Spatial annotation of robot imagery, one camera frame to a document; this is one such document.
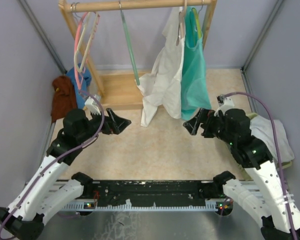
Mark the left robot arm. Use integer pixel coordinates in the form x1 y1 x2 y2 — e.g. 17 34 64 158
0 108 132 240

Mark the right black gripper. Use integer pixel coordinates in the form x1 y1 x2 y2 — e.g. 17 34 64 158
183 107 235 145

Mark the pink plastic hanger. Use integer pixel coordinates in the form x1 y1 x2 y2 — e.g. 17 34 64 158
73 12 91 90

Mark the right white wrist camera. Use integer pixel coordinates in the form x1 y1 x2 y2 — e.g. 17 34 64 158
214 94 235 117

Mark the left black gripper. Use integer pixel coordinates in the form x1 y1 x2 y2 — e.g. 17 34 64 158
77 107 131 144

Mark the cream plastic hanger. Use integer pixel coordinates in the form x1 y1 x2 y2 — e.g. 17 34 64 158
73 11 101 74

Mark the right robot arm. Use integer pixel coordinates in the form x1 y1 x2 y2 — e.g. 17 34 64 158
183 108 300 240

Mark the white t-shirt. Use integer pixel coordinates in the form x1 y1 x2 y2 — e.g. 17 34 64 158
138 7 186 127

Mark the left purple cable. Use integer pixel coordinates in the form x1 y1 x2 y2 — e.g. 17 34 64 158
0 90 106 240

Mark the wooden clothes rack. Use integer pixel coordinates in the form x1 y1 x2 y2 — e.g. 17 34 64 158
58 0 217 110

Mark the light green laundry basket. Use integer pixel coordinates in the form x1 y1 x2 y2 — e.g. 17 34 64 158
239 112 295 176

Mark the blue cloth by rack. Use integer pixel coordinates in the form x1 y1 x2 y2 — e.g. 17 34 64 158
65 68 92 109

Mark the white cloth in basket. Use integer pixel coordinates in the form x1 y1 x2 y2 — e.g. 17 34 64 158
248 115 296 163

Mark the teal t-shirt on hanger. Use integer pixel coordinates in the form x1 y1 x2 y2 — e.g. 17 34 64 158
181 7 211 121

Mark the beige wooden hanger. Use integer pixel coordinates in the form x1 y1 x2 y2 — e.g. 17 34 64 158
175 0 188 46

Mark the brown cloth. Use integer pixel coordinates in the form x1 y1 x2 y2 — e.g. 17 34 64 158
51 75 78 123

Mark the yellow-green hanger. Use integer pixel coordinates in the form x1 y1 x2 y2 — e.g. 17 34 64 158
190 6 203 44

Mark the green plastic hanger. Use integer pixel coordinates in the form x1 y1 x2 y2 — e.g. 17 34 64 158
118 0 140 86

